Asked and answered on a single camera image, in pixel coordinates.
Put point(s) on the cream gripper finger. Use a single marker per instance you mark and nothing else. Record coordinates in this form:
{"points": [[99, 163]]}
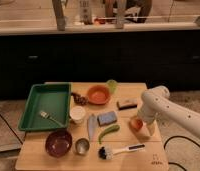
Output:
{"points": [[151, 128]]}

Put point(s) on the orange red apple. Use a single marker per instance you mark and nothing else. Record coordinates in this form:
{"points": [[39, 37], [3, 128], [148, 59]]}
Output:
{"points": [[136, 123]]}

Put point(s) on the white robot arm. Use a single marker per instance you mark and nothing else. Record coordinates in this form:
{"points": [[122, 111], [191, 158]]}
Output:
{"points": [[156, 101]]}

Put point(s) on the orange bowl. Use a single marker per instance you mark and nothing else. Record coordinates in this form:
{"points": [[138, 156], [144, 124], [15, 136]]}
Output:
{"points": [[98, 95]]}

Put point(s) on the purple bowl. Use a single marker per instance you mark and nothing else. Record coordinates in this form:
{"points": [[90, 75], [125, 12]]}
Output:
{"points": [[58, 143]]}

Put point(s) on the black yellow scrub sponge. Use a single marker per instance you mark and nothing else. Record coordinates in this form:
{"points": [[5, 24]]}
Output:
{"points": [[127, 104]]}

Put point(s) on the blue sponge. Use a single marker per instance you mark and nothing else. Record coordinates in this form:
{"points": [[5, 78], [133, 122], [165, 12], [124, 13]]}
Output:
{"points": [[107, 118]]}

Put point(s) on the wooden cutting board table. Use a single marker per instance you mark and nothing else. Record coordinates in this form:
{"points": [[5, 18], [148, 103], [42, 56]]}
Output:
{"points": [[33, 156]]}

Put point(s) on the black white dish brush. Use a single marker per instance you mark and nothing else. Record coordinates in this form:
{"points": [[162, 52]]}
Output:
{"points": [[106, 153]]}

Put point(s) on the green plastic cup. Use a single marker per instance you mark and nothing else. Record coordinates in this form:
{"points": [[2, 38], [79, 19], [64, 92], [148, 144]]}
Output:
{"points": [[112, 85]]}

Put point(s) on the grey knife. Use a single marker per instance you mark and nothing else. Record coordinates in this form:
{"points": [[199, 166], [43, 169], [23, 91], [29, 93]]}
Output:
{"points": [[91, 126]]}

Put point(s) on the small metal cup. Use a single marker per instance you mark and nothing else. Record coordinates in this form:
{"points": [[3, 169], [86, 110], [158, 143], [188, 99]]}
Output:
{"points": [[82, 146]]}

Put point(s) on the brown grape bunch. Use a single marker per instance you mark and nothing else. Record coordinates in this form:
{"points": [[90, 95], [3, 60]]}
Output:
{"points": [[78, 99]]}

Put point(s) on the white cup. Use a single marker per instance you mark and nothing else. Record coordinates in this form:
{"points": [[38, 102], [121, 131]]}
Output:
{"points": [[77, 114]]}

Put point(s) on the green plastic tray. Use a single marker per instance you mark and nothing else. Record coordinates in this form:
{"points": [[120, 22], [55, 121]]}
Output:
{"points": [[53, 99]]}

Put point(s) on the silver fork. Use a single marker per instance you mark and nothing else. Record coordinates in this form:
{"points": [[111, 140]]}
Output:
{"points": [[48, 116]]}

